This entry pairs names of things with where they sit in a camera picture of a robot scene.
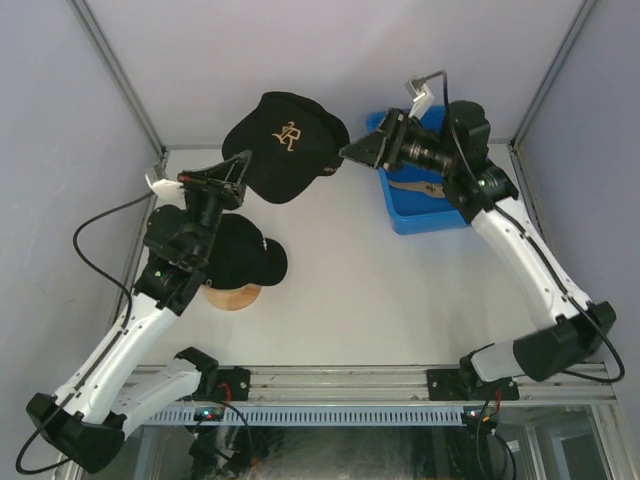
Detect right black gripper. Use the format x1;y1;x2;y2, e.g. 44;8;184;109
338;108;456;178

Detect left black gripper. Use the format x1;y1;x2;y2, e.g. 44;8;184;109
177;151;253;264

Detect black cap gold logo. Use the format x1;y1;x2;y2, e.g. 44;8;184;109
221;91;350;204

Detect black baseball cap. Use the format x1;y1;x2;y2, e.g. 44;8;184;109
202;213;288;290

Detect wooden hat stand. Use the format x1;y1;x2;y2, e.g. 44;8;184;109
201;284;262;312

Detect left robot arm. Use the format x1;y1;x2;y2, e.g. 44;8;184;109
26;150;252;473

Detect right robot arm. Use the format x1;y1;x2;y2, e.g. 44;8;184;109
340;101;616;399

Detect tan cap in bin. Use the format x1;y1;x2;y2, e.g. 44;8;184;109
388;180;445;199

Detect blue plastic bin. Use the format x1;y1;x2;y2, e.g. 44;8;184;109
365;105;474;236

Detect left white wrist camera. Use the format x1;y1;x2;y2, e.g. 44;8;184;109
145;163;183;202

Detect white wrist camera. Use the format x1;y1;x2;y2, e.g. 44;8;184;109
145;163;183;202
405;70;446;120

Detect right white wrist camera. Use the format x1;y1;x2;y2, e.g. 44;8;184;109
405;70;446;120

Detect left black camera cable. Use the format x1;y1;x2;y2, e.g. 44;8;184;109
14;192;159;475

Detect left aluminium frame post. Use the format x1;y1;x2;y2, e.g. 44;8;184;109
67;0;166;159

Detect aluminium frame post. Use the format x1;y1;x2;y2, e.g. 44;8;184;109
509;0;601;149
67;0;166;159

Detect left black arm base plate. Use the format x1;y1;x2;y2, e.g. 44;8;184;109
195;367;251;402

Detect aluminium front rail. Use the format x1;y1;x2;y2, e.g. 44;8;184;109
236;365;616;406

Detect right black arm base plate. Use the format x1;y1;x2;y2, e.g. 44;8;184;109
426;368;520;401

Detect grey slotted cable duct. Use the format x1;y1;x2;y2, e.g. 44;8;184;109
145;404;465;427

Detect right aluminium frame post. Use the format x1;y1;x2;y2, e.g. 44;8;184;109
509;0;601;149

